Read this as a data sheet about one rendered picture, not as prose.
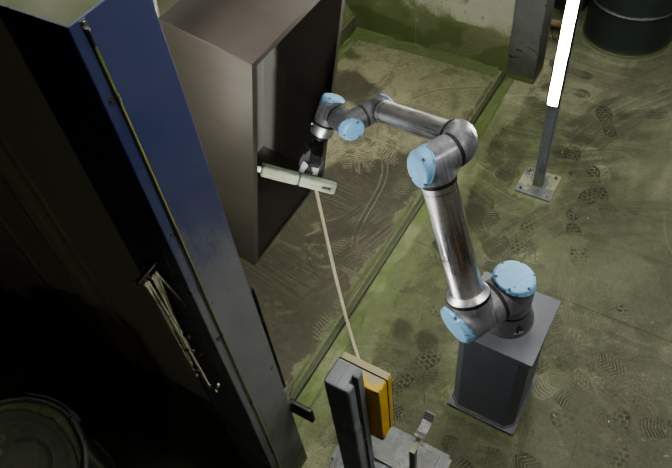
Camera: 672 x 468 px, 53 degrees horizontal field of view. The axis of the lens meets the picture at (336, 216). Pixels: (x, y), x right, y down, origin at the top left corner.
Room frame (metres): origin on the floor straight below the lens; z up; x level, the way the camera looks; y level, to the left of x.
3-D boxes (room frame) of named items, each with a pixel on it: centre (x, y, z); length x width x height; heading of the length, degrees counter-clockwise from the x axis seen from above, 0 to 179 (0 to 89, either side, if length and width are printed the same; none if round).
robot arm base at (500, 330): (1.27, -0.58, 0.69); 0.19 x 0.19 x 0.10
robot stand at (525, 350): (1.27, -0.58, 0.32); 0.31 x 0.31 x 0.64; 53
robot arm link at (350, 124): (1.89, -0.09, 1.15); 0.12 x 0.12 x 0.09; 26
